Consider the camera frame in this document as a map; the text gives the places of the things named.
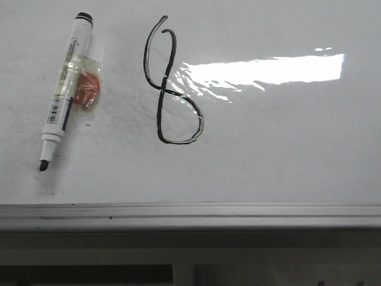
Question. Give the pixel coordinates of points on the white black whiteboard marker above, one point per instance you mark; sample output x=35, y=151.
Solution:
x=59, y=110

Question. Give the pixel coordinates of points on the white whiteboard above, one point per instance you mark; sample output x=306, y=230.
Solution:
x=290, y=93

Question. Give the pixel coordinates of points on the red round magnet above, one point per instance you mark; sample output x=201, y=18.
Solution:
x=87, y=90

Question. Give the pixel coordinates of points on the aluminium whiteboard frame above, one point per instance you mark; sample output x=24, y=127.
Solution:
x=192, y=217

